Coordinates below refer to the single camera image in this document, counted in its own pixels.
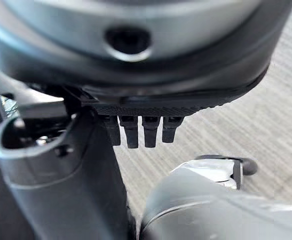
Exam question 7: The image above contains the dark robot foot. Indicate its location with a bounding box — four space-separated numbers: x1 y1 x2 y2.
232 156 259 191

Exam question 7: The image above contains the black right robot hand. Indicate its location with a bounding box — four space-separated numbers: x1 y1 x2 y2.
0 0 292 240

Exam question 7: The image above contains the silver robot leg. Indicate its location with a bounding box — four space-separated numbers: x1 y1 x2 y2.
140 154 292 240

